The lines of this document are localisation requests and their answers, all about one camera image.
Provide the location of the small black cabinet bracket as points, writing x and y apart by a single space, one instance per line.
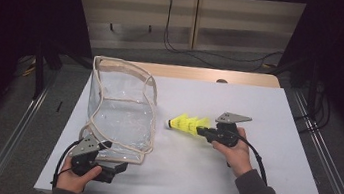
111 27

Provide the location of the person's right hand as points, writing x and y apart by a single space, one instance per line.
236 157

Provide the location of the clear plastic bag beige trim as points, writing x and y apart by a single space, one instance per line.
123 121

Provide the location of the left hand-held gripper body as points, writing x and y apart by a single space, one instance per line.
86 148

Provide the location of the dark round table grommet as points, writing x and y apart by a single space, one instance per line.
221 81

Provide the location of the person's left hand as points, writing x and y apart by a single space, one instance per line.
73 183

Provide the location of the small black strip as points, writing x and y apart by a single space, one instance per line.
59 106

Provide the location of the light wooden cabinet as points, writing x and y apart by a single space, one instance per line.
238 15

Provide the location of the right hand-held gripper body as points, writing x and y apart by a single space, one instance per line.
228 136

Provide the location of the black metal stand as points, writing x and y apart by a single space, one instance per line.
313 88
39 76

